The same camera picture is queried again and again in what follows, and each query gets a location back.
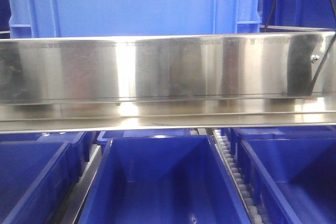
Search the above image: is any blue center rear bin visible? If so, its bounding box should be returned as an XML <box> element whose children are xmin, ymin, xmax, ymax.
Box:
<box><xmin>96</xmin><ymin>129</ymin><xmax>198</xmax><ymax>152</ymax></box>

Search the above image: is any blue center front bin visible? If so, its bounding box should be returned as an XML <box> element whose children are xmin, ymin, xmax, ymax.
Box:
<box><xmin>79</xmin><ymin>135</ymin><xmax>250</xmax><ymax>223</ymax></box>

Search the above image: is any blue left rear bin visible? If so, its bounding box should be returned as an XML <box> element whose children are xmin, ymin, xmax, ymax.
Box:
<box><xmin>1</xmin><ymin>131</ymin><xmax>96</xmax><ymax>183</ymax></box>

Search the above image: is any white roller track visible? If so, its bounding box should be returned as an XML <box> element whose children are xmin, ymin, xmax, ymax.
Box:
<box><xmin>211</xmin><ymin>129</ymin><xmax>264</xmax><ymax>224</ymax></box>

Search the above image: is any blue right front bin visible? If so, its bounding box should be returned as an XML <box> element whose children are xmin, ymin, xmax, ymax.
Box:
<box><xmin>241</xmin><ymin>138</ymin><xmax>335</xmax><ymax>223</ymax></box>

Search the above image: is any blue right rear bin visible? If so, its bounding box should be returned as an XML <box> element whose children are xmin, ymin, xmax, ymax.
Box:
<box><xmin>228</xmin><ymin>125</ymin><xmax>335</xmax><ymax>155</ymax></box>

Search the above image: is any blue left front bin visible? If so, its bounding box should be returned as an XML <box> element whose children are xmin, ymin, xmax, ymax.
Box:
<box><xmin>1</xmin><ymin>141</ymin><xmax>71</xmax><ymax>223</ymax></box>

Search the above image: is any large light blue crate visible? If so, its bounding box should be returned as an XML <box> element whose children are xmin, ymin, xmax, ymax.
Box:
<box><xmin>9</xmin><ymin>0</ymin><xmax>260</xmax><ymax>38</ymax></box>

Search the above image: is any dark blue upper-right bin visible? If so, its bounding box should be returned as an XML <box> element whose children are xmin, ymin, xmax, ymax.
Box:
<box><xmin>258</xmin><ymin>0</ymin><xmax>335</xmax><ymax>29</ymax></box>

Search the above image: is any stainless steel shelf rail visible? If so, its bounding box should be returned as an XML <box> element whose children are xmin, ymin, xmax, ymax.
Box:
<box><xmin>1</xmin><ymin>26</ymin><xmax>335</xmax><ymax>133</ymax></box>

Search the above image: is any rail screw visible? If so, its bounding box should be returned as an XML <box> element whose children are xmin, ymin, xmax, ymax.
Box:
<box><xmin>310</xmin><ymin>55</ymin><xmax>320</xmax><ymax>64</ymax></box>

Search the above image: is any black cable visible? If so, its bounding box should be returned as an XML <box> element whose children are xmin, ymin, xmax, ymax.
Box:
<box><xmin>263</xmin><ymin>0</ymin><xmax>336</xmax><ymax>95</ymax></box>

